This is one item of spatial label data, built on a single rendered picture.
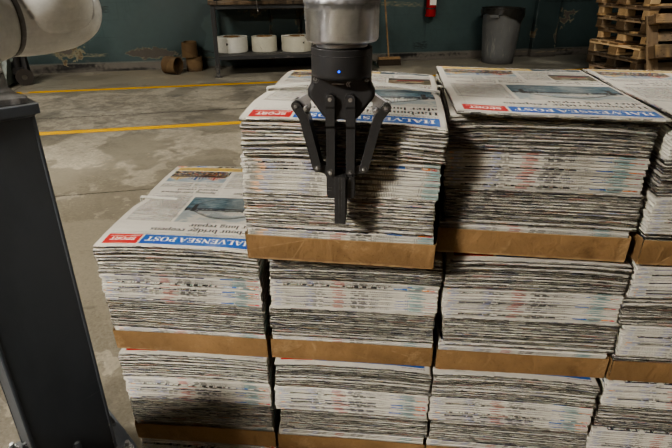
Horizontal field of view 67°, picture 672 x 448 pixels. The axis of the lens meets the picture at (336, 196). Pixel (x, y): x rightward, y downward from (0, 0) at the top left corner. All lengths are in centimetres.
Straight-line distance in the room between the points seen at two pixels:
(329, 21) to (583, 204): 46
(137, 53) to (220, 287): 672
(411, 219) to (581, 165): 25
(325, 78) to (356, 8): 9
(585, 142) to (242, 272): 56
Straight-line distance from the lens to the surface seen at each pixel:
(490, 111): 73
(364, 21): 60
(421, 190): 72
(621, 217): 86
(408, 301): 87
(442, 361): 94
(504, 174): 78
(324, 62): 61
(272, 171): 73
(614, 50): 723
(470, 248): 82
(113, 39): 754
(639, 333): 98
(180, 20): 740
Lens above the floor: 125
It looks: 24 degrees down
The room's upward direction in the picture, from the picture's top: straight up
